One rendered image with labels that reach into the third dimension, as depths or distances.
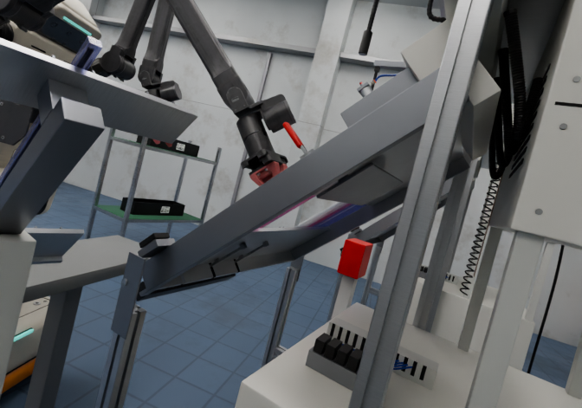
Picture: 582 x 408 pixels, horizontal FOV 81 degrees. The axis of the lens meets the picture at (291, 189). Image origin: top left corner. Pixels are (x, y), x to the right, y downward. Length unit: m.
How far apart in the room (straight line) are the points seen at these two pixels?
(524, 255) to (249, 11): 5.10
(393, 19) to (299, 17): 1.22
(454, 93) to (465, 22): 0.10
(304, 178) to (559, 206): 0.35
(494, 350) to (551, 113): 0.31
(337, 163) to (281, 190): 0.11
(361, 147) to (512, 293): 0.29
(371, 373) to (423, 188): 0.27
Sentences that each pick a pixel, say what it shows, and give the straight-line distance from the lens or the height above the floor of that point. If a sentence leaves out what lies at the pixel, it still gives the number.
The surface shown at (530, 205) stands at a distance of 0.53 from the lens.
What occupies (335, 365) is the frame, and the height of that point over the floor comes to 0.65.
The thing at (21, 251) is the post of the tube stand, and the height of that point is 0.81.
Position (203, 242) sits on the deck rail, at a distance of 0.71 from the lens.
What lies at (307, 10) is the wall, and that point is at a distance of 5.13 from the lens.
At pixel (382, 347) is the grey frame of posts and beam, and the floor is 0.80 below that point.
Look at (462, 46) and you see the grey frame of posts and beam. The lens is 0.55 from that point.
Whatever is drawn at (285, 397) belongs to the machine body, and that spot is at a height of 0.62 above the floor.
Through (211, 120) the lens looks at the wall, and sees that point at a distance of 5.09.
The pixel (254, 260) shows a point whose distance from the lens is 1.14.
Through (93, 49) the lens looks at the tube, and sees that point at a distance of 0.46.
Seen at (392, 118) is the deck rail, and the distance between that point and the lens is 0.56.
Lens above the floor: 0.99
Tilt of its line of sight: 2 degrees down
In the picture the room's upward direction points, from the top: 14 degrees clockwise
